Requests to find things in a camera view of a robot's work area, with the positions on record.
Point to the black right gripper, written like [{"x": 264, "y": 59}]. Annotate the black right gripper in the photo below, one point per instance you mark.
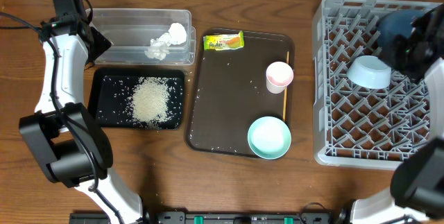
[{"x": 398, "y": 44}]

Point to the green yellow snack wrapper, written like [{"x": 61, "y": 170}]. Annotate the green yellow snack wrapper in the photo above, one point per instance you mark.
[{"x": 224, "y": 42}]

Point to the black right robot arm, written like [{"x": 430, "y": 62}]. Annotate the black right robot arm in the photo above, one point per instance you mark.
[{"x": 416, "y": 190}]

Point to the light blue bowl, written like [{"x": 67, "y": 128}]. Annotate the light blue bowl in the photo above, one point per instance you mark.
[{"x": 370, "y": 72}]

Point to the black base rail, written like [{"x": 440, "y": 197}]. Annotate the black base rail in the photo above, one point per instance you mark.
[{"x": 219, "y": 218}]

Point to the pink cup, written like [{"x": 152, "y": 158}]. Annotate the pink cup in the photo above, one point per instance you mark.
[{"x": 279, "y": 76}]

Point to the dark brown serving tray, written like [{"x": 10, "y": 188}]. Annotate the dark brown serving tray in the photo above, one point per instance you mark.
[{"x": 230, "y": 93}]

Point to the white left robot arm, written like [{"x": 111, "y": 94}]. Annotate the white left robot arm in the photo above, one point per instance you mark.
[{"x": 66, "y": 142}]

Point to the wooden chopstick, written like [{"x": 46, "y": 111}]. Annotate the wooden chopstick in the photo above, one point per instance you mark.
[{"x": 285, "y": 95}]

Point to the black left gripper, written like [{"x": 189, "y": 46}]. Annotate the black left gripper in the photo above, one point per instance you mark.
[{"x": 99, "y": 43}]

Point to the mint green bowl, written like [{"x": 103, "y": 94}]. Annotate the mint green bowl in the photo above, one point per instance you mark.
[{"x": 269, "y": 138}]

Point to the clear plastic bin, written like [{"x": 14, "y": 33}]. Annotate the clear plastic bin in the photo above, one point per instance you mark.
[{"x": 131, "y": 29}]

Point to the black plastic tray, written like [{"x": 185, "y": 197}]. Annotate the black plastic tray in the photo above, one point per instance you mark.
[{"x": 111, "y": 87}]

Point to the grey dishwasher rack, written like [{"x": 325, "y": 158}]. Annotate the grey dishwasher rack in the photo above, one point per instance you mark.
[{"x": 359, "y": 127}]

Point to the pile of white rice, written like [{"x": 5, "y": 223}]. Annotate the pile of white rice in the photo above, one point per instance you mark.
[{"x": 148, "y": 103}]

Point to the dark blue plate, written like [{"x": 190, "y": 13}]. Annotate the dark blue plate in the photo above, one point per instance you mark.
[{"x": 396, "y": 23}]

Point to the white tissue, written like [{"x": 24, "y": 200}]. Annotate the white tissue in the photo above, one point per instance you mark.
[{"x": 159, "y": 48}]

